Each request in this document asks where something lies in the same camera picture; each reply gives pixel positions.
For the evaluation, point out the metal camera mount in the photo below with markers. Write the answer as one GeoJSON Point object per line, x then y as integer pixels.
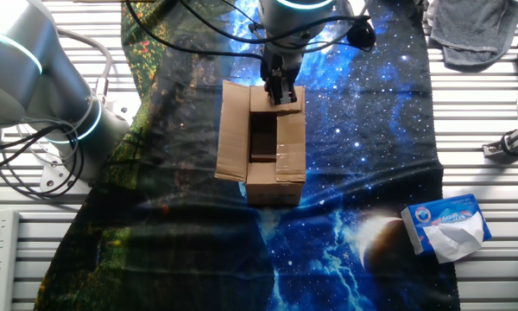
{"type": "Point", "coordinates": [513, 142]}

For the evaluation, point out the brown cardboard box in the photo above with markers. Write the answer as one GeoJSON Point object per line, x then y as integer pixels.
{"type": "Point", "coordinates": [231, 138]}

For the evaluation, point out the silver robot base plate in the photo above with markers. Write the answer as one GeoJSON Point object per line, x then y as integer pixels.
{"type": "Point", "coordinates": [52, 181]}

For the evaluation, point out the dark forest print cloth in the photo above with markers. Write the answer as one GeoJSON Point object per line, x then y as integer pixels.
{"type": "Point", "coordinates": [155, 242]}

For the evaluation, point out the grey towel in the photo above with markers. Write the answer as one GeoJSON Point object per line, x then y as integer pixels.
{"type": "Point", "coordinates": [470, 26]}

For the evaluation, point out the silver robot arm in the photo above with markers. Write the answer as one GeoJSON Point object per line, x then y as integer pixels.
{"type": "Point", "coordinates": [34, 95]}

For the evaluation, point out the blue tissue pack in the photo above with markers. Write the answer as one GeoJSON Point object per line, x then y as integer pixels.
{"type": "Point", "coordinates": [453, 211]}

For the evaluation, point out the blue galaxy print cloth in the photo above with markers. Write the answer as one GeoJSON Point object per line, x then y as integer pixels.
{"type": "Point", "coordinates": [371, 151]}

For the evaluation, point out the white power strip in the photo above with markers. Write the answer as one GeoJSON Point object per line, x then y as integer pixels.
{"type": "Point", "coordinates": [0, 259]}

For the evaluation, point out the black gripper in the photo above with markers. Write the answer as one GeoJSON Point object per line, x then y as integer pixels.
{"type": "Point", "coordinates": [280, 65]}

